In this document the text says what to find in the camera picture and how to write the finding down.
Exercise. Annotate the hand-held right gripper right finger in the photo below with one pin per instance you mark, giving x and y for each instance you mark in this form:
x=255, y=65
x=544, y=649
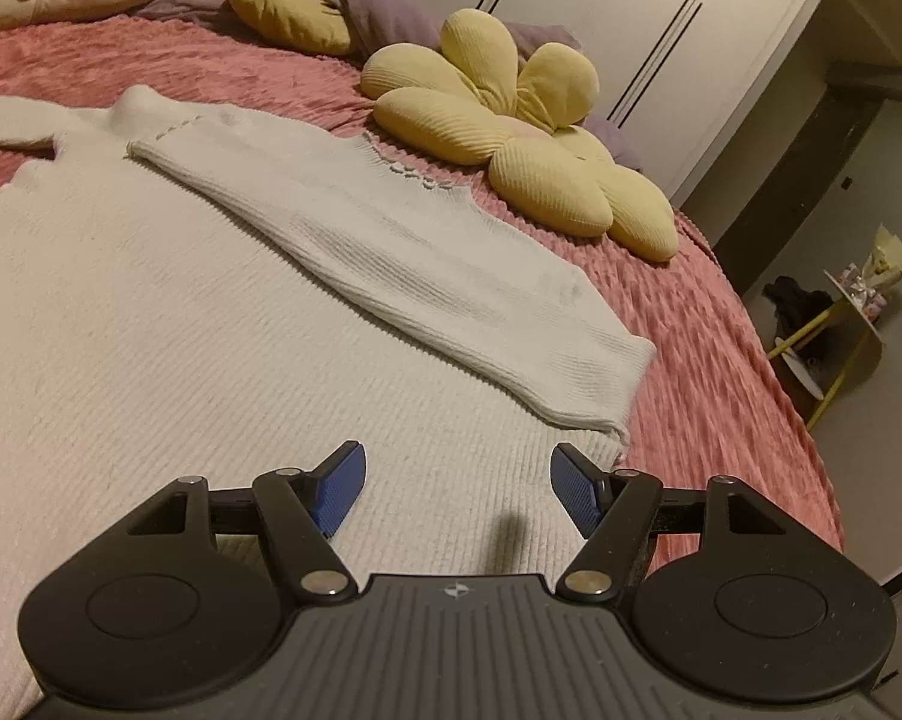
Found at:
x=575, y=487

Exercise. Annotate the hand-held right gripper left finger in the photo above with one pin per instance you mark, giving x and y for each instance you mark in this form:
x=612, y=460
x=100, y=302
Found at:
x=340, y=487

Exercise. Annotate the white knit sweater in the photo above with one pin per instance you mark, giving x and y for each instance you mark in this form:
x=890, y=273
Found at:
x=158, y=330

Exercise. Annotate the pink ribbed blanket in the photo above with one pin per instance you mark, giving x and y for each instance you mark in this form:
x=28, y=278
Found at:
x=691, y=360

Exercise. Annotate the black cloth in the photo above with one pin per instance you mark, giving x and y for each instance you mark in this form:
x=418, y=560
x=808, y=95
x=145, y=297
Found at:
x=796, y=304

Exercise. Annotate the yellow flower-shaped pillow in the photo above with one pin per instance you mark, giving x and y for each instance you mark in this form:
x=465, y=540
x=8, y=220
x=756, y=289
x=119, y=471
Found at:
x=548, y=180

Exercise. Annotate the yellow-legged side table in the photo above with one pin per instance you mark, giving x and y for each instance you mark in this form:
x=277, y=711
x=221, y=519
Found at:
x=863, y=337

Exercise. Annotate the wrapped flower bouquet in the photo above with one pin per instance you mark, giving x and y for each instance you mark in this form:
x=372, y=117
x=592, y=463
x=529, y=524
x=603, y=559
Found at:
x=889, y=259

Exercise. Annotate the yellow ribbed cushion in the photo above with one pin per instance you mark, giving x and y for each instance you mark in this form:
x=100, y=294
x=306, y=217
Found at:
x=286, y=19

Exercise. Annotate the white wardrobe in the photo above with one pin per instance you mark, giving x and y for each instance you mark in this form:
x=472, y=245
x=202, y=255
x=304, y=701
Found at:
x=571, y=7

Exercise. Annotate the purple duvet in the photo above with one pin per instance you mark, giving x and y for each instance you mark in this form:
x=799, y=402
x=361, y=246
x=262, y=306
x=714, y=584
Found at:
x=376, y=7

